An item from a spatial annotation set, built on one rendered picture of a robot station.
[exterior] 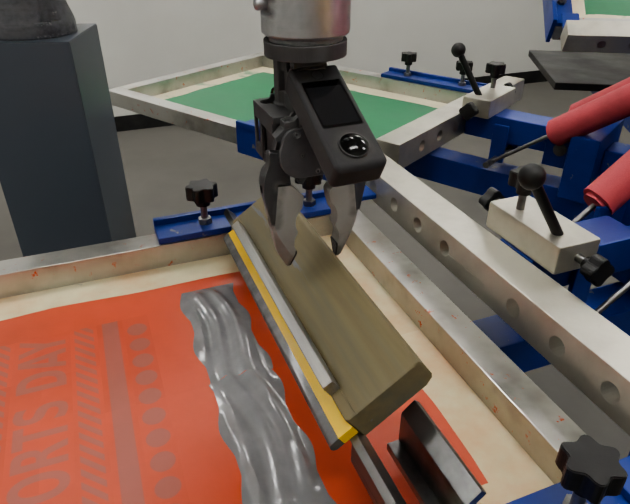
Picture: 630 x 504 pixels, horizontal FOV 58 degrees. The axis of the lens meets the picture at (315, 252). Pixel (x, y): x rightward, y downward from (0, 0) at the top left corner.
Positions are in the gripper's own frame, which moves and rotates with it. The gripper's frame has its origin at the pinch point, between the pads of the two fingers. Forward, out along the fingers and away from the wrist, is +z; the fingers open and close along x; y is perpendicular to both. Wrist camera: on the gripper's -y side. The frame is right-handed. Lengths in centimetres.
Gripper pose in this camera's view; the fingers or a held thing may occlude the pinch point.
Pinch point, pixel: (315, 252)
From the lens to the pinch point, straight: 56.9
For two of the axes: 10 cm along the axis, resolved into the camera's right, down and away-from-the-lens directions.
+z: 0.0, 8.6, 5.2
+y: -3.7, -4.8, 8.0
